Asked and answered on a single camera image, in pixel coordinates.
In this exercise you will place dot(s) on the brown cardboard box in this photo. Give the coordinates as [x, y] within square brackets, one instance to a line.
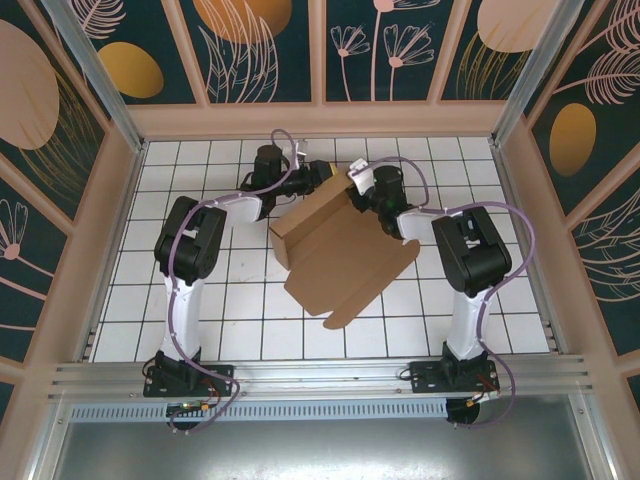
[345, 265]

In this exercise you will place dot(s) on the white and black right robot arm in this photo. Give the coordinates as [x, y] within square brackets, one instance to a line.
[475, 250]

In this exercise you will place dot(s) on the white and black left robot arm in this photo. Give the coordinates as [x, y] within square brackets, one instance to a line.
[190, 240]

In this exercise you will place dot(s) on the yellow power connector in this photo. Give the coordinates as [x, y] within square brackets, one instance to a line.
[205, 409]
[473, 401]

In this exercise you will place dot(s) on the grey metal sheet panel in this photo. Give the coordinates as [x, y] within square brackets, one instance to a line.
[320, 450]

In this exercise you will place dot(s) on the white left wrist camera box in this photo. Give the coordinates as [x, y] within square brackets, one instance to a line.
[300, 155]

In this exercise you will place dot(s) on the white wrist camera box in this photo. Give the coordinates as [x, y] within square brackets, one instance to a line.
[361, 176]
[300, 155]

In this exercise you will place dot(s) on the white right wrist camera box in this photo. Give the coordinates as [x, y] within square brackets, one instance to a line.
[361, 176]

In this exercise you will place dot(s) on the thin aluminium side rail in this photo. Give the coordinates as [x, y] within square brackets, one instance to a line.
[113, 252]
[511, 200]

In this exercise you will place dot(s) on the aluminium frame post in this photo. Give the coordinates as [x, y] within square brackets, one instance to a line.
[106, 85]
[531, 75]

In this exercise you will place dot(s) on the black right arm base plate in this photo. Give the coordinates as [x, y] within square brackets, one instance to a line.
[425, 375]

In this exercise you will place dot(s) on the aluminium mounting rail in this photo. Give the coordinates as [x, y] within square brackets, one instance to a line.
[320, 375]

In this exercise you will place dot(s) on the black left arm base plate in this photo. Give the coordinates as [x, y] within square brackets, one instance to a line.
[220, 372]

